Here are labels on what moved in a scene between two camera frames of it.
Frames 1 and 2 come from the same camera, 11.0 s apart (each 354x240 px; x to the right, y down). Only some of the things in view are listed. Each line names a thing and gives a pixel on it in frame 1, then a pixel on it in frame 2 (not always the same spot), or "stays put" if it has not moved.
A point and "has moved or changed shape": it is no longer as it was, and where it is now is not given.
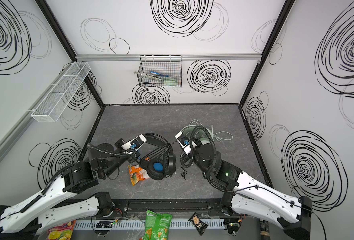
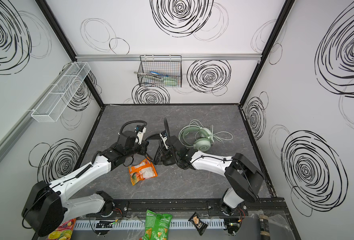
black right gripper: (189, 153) -> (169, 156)
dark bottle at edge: (264, 230) stays put
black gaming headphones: (160, 161) has moved or changed shape
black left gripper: (133, 155) -> (142, 147)
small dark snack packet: (196, 221) stays put
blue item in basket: (155, 73) stays put
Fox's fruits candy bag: (63, 231) stays put
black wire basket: (160, 71) stays put
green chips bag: (157, 226) stays put
